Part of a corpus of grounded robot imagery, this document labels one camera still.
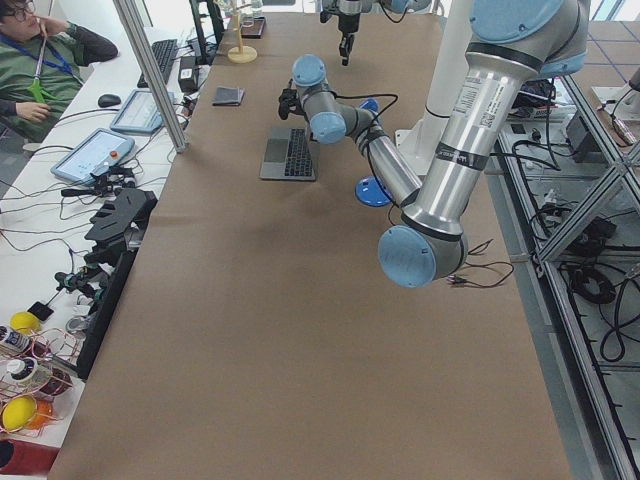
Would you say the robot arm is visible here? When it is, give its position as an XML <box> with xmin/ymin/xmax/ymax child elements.
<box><xmin>319</xmin><ymin>0</ymin><xmax>432</xmax><ymax>66</ymax></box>
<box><xmin>291</xmin><ymin>1</ymin><xmax>590</xmax><ymax>288</ymax></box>

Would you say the folded grey cloth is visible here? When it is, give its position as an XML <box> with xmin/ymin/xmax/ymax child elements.
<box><xmin>212</xmin><ymin>86</ymin><xmax>245</xmax><ymax>106</ymax></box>

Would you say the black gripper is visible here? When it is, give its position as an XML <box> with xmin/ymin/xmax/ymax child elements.
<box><xmin>278</xmin><ymin>88</ymin><xmax>303</xmax><ymax>120</ymax></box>
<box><xmin>336</xmin><ymin>0</ymin><xmax>361</xmax><ymax>66</ymax></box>

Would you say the aluminium frame post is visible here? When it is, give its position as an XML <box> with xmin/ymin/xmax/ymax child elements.
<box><xmin>113</xmin><ymin>0</ymin><xmax>187</xmax><ymax>154</ymax></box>

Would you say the yellow lemon near rack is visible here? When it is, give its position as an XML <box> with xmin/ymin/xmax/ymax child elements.
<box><xmin>1</xmin><ymin>396</ymin><xmax>37</xmax><ymax>432</ymax></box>

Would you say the white label bottle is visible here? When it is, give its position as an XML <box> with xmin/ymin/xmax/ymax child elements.
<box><xmin>0</xmin><ymin>325</ymin><xmax>32</xmax><ymax>357</ymax></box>

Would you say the orange fruit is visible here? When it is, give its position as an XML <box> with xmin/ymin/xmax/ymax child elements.
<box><xmin>24</xmin><ymin>398</ymin><xmax>55</xmax><ymax>430</ymax></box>

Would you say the grey laptop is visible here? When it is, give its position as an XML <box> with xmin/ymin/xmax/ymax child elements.
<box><xmin>259</xmin><ymin>127</ymin><xmax>318</xmax><ymax>182</ymax></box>

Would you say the blue desk lamp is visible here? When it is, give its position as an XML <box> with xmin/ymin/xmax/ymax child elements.
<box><xmin>355</xmin><ymin>97</ymin><xmax>391</xmax><ymax>207</ymax></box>

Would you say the black keyboard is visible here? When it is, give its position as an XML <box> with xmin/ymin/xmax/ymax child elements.
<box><xmin>151</xmin><ymin>39</ymin><xmax>178</xmax><ymax>85</ymax></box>

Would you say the seated person green shirt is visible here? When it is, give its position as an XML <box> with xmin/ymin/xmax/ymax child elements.
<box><xmin>1</xmin><ymin>1</ymin><xmax>118</xmax><ymax>143</ymax></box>

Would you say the copper wire rack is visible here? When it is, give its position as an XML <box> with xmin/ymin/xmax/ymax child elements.
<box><xmin>1</xmin><ymin>329</ymin><xmax>83</xmax><ymax>437</ymax></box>

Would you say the black computer mouse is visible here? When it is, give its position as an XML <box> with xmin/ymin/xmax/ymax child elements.
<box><xmin>97</xmin><ymin>93</ymin><xmax>122</xmax><ymax>108</ymax></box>

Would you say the teach pendant tablet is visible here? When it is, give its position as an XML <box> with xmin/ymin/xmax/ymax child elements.
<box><xmin>50</xmin><ymin>128</ymin><xmax>135</xmax><ymax>184</ymax></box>
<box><xmin>110</xmin><ymin>88</ymin><xmax>163</xmax><ymax>135</ymax></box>

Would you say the black tray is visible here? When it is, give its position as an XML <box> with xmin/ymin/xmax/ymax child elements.
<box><xmin>240</xmin><ymin>17</ymin><xmax>266</xmax><ymax>39</ymax></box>

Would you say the wooden mug tree stand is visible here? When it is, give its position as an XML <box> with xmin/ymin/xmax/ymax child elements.
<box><xmin>218</xmin><ymin>0</ymin><xmax>258</xmax><ymax>64</ymax></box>

